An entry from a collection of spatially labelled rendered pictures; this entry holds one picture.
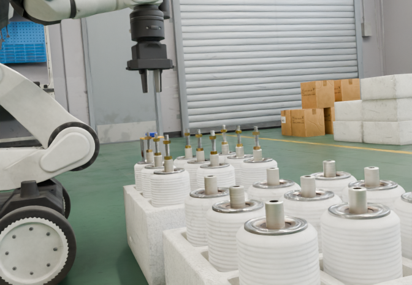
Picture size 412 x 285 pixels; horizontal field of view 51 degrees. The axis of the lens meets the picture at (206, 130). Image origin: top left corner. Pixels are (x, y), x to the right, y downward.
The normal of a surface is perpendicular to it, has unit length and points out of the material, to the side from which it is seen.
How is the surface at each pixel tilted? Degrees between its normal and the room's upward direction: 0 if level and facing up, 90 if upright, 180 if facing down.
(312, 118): 90
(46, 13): 144
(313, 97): 90
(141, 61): 90
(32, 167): 101
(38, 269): 90
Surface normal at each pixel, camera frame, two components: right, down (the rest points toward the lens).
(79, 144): 0.32, 0.03
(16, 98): 0.54, 0.35
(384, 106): -0.94, 0.09
